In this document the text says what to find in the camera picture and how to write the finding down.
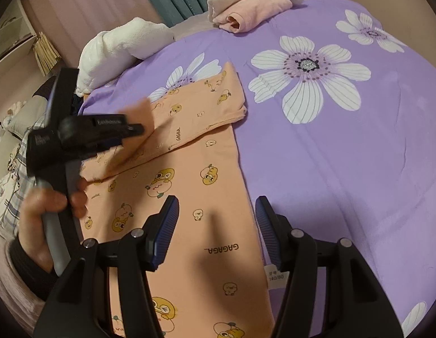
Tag plaid cloth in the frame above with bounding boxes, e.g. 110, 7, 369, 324
0, 113, 46, 233

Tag straw tassel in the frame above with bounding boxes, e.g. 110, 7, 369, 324
33, 32, 61, 76

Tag pink sheer curtain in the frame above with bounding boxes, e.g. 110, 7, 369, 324
24, 0, 436, 64

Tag beige pillow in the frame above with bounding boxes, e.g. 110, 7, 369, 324
6, 97, 47, 131

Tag purple floral bed sheet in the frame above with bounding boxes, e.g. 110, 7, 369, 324
82, 0, 436, 338

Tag white cabinet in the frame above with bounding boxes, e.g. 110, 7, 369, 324
0, 0, 39, 67

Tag person's left hand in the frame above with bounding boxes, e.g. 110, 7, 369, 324
20, 178, 88, 272

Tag orange cartoon print pants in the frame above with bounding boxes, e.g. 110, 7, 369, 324
79, 61, 276, 338

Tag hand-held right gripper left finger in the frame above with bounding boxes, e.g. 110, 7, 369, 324
34, 195, 180, 338

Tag pink folded garment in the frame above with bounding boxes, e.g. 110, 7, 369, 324
213, 0, 293, 35

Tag person's left forearm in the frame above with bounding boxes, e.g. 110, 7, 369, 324
0, 237, 60, 319

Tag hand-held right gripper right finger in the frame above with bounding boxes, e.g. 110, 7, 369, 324
255, 195, 405, 338

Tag white fluffy garment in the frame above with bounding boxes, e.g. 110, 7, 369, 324
77, 17, 176, 95

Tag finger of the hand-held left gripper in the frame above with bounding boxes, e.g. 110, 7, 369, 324
77, 114, 129, 128
87, 123, 145, 149

